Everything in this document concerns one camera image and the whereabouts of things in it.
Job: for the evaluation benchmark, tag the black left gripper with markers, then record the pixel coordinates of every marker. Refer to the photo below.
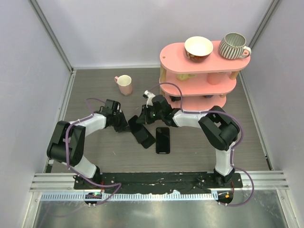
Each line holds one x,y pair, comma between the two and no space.
124,127

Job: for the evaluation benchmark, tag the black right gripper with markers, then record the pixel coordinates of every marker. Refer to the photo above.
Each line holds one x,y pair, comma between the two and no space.
145,117

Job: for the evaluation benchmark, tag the black phone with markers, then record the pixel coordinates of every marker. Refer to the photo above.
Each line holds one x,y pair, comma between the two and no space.
133,124

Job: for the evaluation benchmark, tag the dark smartphone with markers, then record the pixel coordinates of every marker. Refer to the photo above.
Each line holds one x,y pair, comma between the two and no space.
163,140

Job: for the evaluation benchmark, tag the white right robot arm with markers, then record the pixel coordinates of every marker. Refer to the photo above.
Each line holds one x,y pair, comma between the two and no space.
219,128

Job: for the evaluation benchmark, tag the dark green mug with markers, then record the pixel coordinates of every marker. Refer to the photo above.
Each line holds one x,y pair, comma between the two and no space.
175,98

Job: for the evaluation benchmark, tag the pink faceted mug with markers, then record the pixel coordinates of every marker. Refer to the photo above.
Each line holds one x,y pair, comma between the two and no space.
125,84

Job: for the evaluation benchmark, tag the yellow mug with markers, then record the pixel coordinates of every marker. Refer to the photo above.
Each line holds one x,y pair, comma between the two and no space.
183,77

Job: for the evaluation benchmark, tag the pink three-tier wooden shelf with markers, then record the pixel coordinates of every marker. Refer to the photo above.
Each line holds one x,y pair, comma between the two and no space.
197,93

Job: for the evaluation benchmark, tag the pink cup on shelf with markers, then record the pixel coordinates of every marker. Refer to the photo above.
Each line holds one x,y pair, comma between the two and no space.
215,78

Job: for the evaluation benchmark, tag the white floral bowl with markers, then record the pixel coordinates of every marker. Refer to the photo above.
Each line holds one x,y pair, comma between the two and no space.
197,48

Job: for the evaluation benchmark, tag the grey striped mug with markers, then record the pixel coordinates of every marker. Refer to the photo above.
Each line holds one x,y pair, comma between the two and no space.
233,46

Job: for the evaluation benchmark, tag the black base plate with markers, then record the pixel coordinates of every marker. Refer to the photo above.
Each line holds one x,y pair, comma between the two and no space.
167,182

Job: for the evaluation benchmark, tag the white slotted cable duct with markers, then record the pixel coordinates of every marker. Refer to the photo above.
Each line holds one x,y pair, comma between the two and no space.
95,196

